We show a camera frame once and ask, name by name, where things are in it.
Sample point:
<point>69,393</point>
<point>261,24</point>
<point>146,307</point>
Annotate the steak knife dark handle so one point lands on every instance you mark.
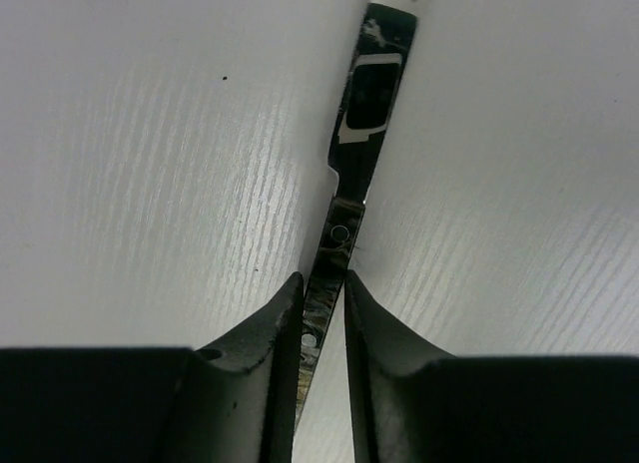
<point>376,68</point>

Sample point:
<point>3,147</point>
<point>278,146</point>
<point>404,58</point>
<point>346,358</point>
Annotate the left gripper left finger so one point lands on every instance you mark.
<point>233,400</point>

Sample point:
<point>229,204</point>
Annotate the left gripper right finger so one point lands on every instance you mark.
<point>411,401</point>

